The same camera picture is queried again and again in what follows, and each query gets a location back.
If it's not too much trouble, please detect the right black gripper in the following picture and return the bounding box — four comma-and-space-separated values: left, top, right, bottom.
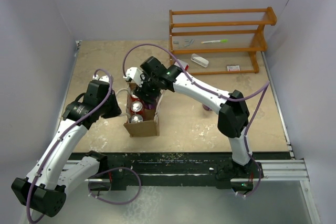
133, 71, 161, 105

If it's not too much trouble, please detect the purple fanta can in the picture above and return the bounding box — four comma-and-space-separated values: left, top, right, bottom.
143, 102, 156, 110
202, 104, 211, 111
130, 114, 143, 123

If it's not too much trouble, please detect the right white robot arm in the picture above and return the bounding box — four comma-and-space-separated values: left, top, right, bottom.
126, 57, 252, 177

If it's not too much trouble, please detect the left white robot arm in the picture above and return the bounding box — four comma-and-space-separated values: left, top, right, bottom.
11, 76, 121, 217

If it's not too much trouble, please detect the red cola can far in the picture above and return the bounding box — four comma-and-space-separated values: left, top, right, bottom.
130, 93, 140, 102

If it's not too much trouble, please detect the red cola can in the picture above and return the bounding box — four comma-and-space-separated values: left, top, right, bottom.
130, 93, 140, 102
130, 101, 144, 115

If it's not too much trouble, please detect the white and red box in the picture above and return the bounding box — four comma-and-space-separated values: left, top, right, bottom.
179, 60, 189, 71

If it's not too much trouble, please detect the red cola can middle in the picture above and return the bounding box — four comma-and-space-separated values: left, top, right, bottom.
130, 101, 144, 115

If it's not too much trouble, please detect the white stapler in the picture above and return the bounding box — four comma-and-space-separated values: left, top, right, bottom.
191, 54, 209, 68

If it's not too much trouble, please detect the small red label card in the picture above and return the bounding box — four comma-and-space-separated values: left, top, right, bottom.
227, 65, 240, 71

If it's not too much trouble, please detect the orange wooden shelf rack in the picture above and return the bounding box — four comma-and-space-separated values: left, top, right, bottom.
169, 7, 277, 75

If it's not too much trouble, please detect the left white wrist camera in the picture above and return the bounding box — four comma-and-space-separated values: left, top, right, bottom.
92, 75, 110, 83

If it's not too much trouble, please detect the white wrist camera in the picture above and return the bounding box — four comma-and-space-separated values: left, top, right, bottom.
92, 75, 110, 83
123, 67, 143, 87

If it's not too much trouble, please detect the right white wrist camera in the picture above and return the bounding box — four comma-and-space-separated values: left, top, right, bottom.
123, 67, 143, 87

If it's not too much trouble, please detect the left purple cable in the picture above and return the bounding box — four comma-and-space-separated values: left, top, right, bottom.
26, 68, 142, 223

